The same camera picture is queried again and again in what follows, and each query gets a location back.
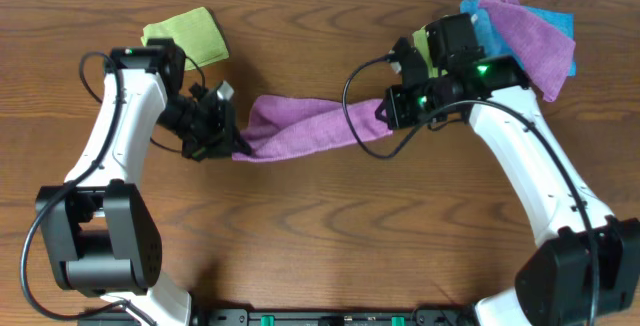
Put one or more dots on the green cloth right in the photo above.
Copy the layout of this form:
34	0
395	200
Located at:
420	41

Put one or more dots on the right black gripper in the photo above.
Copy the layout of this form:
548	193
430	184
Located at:
396	107

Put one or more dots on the purple cloth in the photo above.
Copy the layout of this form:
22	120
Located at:
282	128
546	53

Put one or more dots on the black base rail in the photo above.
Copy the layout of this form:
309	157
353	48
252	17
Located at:
426	316

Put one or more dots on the folded green cloth left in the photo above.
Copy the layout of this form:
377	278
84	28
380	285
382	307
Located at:
196	32

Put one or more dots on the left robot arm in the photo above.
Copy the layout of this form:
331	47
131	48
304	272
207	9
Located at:
99	235

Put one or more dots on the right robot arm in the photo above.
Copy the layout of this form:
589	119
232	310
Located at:
587	261

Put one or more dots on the blue cloth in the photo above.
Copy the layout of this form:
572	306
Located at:
494	45

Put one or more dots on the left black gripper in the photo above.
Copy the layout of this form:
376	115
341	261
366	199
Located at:
215	129

